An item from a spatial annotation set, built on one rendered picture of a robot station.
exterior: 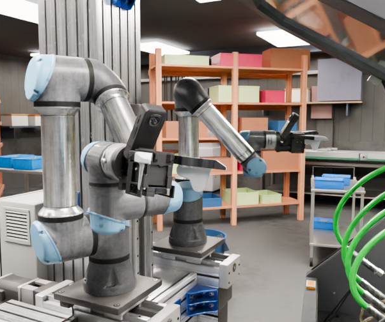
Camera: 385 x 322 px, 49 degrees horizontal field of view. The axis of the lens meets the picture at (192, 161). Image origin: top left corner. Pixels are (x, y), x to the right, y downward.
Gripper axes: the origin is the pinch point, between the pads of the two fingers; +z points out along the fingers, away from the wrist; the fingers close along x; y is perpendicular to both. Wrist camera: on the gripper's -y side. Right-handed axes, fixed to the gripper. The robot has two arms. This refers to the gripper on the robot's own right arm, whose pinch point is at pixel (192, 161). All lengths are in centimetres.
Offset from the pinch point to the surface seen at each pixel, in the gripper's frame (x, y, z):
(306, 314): -65, 42, -21
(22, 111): -228, -53, -923
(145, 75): -460, -171, -800
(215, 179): -526, 47, -590
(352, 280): -48, 23, 1
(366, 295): -57, 28, 0
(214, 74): -360, -122, -430
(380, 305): -60, 30, 3
